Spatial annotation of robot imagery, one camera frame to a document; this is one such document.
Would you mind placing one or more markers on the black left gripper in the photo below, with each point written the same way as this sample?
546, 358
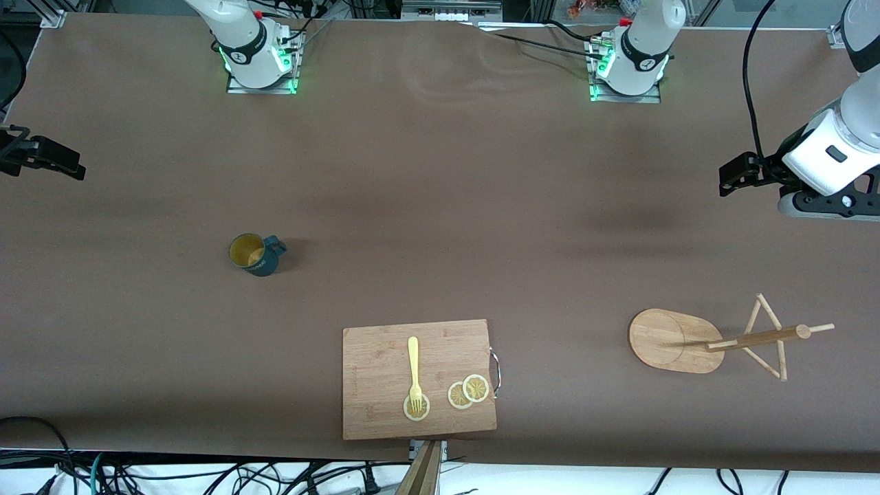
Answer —
768, 168

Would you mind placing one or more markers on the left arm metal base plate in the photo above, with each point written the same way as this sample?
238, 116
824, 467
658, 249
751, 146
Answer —
646, 98

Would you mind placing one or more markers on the grey power strip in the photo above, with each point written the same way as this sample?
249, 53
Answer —
447, 12

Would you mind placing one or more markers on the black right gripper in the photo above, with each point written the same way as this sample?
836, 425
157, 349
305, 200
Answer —
14, 150

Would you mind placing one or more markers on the aluminium frame corner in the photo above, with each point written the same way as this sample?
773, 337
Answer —
53, 17
836, 36

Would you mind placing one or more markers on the yellow plastic fork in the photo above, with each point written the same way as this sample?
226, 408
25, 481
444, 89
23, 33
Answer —
413, 357

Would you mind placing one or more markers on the wooden beam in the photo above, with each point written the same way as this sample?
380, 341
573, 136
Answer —
423, 478

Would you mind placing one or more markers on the wooden cup rack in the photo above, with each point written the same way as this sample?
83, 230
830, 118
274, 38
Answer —
667, 340

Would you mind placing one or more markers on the small metal bracket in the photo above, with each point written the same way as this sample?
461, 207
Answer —
414, 448

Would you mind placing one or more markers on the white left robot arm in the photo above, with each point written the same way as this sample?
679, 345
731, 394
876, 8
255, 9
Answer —
849, 130

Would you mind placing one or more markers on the teal cup yellow inside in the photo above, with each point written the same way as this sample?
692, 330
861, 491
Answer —
266, 265

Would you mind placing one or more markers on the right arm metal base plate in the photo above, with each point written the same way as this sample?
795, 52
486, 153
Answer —
240, 89

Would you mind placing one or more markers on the wooden cutting board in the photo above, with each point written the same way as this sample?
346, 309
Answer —
378, 371

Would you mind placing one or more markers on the lemon slice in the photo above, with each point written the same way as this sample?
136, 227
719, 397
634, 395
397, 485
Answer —
476, 388
454, 397
424, 411

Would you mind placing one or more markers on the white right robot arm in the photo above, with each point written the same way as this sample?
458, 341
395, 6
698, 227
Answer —
240, 41

